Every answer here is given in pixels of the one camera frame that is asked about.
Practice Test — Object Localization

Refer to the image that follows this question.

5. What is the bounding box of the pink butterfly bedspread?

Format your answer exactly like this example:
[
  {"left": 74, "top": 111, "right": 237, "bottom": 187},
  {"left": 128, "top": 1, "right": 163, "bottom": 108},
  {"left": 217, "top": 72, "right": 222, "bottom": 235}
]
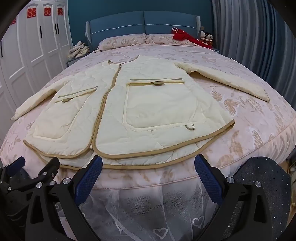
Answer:
[{"left": 0, "top": 43, "right": 296, "bottom": 190}]

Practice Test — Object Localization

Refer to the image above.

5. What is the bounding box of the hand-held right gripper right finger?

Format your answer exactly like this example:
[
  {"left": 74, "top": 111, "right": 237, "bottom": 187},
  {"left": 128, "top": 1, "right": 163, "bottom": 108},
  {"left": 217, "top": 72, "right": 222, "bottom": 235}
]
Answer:
[{"left": 194, "top": 154, "right": 281, "bottom": 241}]

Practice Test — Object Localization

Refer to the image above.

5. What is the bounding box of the white lace bed skirt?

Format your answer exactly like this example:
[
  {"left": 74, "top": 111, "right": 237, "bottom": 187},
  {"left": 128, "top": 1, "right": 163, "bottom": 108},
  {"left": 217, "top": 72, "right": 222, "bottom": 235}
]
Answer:
[{"left": 55, "top": 176, "right": 232, "bottom": 241}]

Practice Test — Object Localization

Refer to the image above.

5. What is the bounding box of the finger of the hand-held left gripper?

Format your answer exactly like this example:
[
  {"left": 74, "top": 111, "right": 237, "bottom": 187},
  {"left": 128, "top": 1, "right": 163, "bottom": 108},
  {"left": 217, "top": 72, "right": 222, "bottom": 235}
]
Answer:
[
  {"left": 29, "top": 157, "right": 61, "bottom": 186},
  {"left": 0, "top": 156, "right": 26, "bottom": 184}
]

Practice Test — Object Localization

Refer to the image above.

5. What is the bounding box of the person's left leg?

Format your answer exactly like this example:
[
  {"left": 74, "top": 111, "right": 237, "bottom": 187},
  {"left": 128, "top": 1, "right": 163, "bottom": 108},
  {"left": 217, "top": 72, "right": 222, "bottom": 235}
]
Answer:
[{"left": 11, "top": 168, "right": 30, "bottom": 183}]

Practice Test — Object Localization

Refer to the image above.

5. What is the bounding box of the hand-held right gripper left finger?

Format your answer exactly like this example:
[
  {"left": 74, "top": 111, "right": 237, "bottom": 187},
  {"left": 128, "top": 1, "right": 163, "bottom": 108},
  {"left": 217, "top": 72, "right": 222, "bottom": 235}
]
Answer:
[{"left": 25, "top": 155, "right": 103, "bottom": 241}]

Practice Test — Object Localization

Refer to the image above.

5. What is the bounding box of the blue upholstered headboard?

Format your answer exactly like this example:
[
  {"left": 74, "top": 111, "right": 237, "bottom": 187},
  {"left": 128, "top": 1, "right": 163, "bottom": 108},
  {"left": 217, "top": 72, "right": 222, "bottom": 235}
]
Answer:
[{"left": 85, "top": 10, "right": 201, "bottom": 51}]

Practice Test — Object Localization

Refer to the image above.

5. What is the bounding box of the cream quilted jacket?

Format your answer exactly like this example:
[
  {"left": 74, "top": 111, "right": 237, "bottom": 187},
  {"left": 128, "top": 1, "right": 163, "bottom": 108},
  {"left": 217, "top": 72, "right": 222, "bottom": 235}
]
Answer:
[{"left": 11, "top": 55, "right": 270, "bottom": 169}]

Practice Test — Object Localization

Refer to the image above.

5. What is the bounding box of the grey curtain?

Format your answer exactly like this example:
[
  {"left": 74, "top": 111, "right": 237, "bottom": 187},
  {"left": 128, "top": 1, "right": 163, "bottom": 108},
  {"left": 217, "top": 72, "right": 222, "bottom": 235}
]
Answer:
[{"left": 211, "top": 0, "right": 296, "bottom": 98}]

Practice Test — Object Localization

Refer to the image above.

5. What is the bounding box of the pile of cream clothes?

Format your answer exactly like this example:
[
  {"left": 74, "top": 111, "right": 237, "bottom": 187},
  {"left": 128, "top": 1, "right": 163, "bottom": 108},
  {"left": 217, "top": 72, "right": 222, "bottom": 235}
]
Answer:
[{"left": 68, "top": 40, "right": 89, "bottom": 59}]

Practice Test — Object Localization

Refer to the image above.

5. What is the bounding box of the pink floral pillow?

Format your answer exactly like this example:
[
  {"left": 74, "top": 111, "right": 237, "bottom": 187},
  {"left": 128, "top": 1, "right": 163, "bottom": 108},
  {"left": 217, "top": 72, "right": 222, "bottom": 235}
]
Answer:
[
  {"left": 146, "top": 34, "right": 204, "bottom": 45},
  {"left": 97, "top": 35, "right": 147, "bottom": 50}
]

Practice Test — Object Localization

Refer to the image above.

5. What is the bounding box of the red garment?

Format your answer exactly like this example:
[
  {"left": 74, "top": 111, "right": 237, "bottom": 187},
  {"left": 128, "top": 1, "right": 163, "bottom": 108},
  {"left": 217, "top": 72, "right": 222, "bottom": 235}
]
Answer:
[{"left": 171, "top": 27, "right": 214, "bottom": 49}]

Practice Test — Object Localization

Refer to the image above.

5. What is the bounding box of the white wardrobe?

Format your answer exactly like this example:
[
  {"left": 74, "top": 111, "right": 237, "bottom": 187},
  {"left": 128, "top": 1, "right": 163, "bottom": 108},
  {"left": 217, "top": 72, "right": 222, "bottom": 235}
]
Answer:
[{"left": 0, "top": 0, "right": 73, "bottom": 144}]

